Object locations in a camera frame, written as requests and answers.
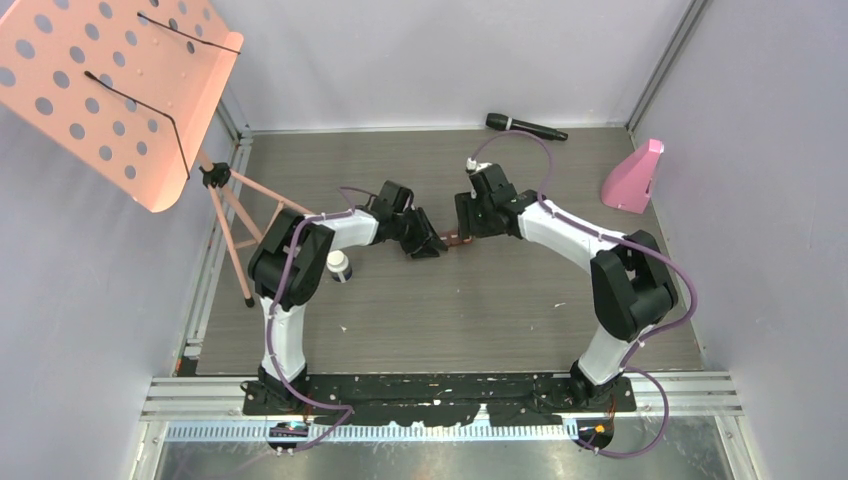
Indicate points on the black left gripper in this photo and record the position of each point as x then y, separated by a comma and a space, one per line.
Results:
425, 240

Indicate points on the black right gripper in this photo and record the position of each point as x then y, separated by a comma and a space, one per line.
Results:
466, 204

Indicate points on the brown translucent pill container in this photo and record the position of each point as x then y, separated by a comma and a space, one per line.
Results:
454, 239

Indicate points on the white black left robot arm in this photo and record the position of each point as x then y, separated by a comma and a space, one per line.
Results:
289, 262

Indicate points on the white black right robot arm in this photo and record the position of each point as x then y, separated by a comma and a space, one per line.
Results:
632, 289

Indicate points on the white capped pill bottle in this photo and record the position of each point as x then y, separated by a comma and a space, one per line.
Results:
339, 266

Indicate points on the black microphone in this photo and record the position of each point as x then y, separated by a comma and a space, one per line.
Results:
502, 122

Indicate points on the pink wedge object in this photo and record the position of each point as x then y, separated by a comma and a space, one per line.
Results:
629, 185

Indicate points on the pink music stand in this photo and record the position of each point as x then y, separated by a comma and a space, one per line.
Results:
128, 87

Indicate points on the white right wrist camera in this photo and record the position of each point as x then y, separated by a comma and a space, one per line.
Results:
478, 176

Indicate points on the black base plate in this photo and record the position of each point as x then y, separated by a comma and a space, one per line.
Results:
443, 400

